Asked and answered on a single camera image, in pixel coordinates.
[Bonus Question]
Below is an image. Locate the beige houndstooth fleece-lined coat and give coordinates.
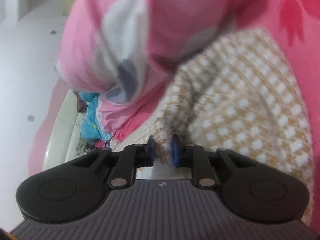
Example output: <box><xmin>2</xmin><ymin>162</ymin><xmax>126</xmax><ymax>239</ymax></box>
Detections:
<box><xmin>110</xmin><ymin>27</ymin><xmax>315</xmax><ymax>230</ymax></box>

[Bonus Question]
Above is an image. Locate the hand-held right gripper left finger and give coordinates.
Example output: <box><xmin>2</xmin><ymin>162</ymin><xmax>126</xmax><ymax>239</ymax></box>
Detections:
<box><xmin>71</xmin><ymin>135</ymin><xmax>157</xmax><ymax>189</ymax></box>

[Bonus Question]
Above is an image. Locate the pink and blue floral quilt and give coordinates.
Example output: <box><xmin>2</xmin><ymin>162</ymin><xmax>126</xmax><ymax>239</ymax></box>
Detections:
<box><xmin>56</xmin><ymin>0</ymin><xmax>240</xmax><ymax>140</ymax></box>

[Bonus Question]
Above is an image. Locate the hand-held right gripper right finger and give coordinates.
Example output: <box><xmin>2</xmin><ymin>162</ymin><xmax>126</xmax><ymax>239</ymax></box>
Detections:
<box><xmin>172</xmin><ymin>134</ymin><xmax>257</xmax><ymax>189</ymax></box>

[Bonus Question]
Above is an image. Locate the maroon fleece cloth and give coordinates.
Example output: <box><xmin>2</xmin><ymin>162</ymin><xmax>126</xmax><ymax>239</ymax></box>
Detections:
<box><xmin>75</xmin><ymin>96</ymin><xmax>87</xmax><ymax>113</ymax></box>

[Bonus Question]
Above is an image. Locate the grey plaid garment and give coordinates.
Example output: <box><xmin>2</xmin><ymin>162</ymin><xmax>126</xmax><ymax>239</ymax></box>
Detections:
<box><xmin>75</xmin><ymin>140</ymin><xmax>110</xmax><ymax>156</ymax></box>

